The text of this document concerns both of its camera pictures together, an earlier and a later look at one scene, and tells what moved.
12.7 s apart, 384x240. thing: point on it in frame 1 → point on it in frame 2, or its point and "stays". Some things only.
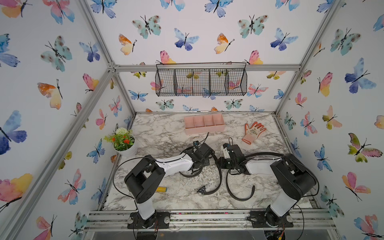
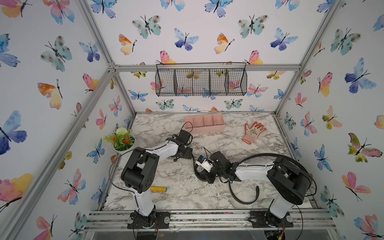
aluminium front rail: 315,219 stays
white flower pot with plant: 123,140 stays
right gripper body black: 227,164 → 213,173
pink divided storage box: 204,123 stays
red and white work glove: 252,133 stays
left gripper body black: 205,163 → 186,153
